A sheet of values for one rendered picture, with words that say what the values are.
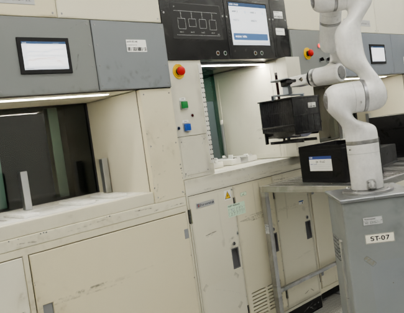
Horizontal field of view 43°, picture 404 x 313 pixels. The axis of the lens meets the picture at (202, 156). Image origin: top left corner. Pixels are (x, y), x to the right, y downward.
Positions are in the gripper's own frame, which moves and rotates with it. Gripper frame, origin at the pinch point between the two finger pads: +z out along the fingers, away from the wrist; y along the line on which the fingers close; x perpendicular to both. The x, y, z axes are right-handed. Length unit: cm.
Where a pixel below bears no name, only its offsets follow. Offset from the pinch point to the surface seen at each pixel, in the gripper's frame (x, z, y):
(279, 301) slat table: -107, 10, -14
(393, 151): -42, -20, 58
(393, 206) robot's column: -54, -67, -32
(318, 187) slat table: -50, -22, -14
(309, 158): -37.3, -12.0, -4.6
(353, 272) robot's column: -76, -55, -44
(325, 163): -40.2, -21.1, -5.7
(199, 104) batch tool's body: -5.9, 15.2, -45.2
